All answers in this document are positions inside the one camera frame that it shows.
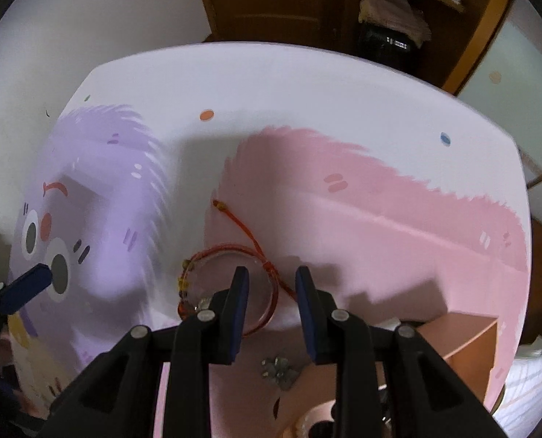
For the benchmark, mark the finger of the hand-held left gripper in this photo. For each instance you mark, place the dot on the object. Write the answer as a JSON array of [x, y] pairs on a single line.
[[24, 289]]

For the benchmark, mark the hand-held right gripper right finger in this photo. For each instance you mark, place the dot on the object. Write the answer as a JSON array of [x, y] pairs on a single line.
[[308, 315]]

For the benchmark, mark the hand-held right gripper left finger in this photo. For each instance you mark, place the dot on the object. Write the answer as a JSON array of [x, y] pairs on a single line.
[[239, 315]]

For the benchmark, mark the peach cardboard box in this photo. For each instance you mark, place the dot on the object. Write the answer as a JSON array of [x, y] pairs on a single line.
[[462, 351]]

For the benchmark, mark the cartoon printed table mat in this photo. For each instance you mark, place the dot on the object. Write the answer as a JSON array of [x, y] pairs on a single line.
[[344, 191]]

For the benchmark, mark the white striped cloth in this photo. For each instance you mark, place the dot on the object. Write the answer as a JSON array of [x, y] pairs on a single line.
[[535, 388]]

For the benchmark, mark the black device on shelf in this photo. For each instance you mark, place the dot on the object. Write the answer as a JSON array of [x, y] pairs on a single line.
[[380, 48]]

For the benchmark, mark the folded white cloth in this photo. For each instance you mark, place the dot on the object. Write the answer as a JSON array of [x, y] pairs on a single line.
[[389, 13]]

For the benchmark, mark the wooden bookshelf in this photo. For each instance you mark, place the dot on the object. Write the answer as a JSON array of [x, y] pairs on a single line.
[[261, 0]]

